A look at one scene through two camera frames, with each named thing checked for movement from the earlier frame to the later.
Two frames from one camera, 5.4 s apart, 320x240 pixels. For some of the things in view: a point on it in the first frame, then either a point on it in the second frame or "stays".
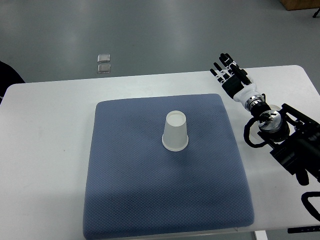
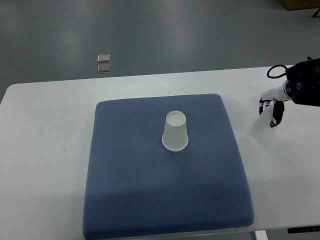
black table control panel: (304, 229) stays
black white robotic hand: (234, 80) to (278, 96)
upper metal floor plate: (103, 58) stays
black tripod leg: (316, 13) stays
